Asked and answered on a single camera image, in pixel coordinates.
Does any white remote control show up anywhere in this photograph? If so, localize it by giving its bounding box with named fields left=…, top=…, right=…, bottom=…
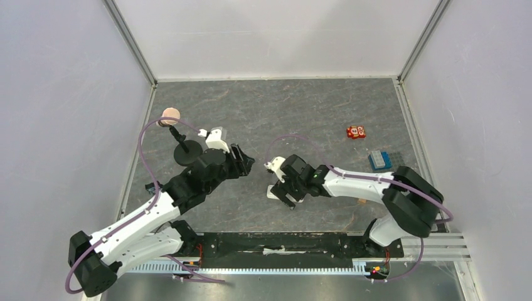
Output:
left=267, top=185, right=279, bottom=200

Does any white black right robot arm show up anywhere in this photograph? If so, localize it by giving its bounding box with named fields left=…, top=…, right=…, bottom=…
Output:
left=265, top=154, right=444, bottom=256

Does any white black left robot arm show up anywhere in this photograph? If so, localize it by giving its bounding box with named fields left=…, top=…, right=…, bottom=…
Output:
left=67, top=144, right=255, bottom=297

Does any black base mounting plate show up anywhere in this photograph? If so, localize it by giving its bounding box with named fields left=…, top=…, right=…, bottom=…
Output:
left=173, top=232, right=404, bottom=269

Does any small blue black device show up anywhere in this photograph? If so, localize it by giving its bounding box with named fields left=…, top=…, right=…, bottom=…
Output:
left=144, top=181, right=162, bottom=196

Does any pink microphone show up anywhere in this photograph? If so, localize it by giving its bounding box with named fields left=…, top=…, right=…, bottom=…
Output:
left=157, top=107, right=181, bottom=127

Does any blue grey toy brick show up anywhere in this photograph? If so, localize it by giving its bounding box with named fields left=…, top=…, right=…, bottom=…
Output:
left=368, top=150, right=392, bottom=171

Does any grey studded baseplate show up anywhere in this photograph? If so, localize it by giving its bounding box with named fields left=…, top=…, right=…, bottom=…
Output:
left=388, top=152, right=405, bottom=167

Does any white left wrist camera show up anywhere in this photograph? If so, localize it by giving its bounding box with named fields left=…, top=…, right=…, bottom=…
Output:
left=198, top=127, right=230, bottom=154

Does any white slotted cable duct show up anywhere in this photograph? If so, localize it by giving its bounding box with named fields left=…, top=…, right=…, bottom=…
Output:
left=124, top=260, right=368, bottom=275

